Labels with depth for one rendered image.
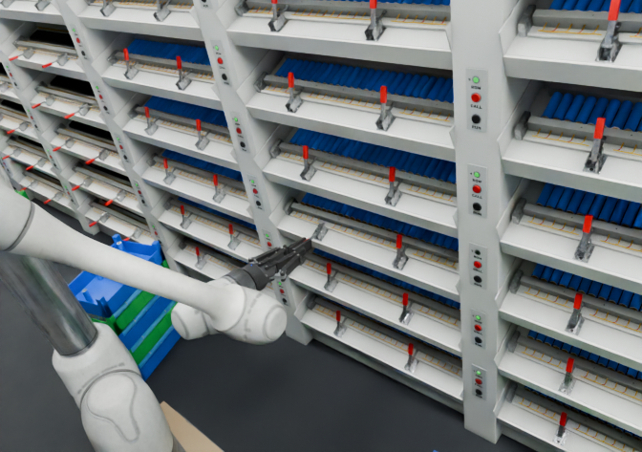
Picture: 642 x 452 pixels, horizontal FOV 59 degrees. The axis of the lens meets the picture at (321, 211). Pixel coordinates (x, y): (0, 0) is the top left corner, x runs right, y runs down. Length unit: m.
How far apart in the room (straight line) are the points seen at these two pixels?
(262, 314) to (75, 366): 0.50
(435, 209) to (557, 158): 0.33
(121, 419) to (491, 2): 1.09
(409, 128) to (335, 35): 0.25
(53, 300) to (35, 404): 0.96
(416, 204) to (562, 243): 0.33
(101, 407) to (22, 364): 1.17
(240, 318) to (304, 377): 0.79
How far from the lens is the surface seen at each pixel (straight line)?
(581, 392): 1.48
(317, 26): 1.29
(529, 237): 1.23
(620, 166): 1.09
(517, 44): 1.06
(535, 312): 1.36
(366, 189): 1.41
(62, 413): 2.22
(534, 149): 1.13
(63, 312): 1.40
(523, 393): 1.66
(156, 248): 2.04
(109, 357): 1.48
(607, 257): 1.20
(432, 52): 1.10
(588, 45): 1.03
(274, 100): 1.48
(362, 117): 1.30
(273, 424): 1.87
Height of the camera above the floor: 1.48
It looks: 34 degrees down
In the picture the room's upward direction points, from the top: 11 degrees counter-clockwise
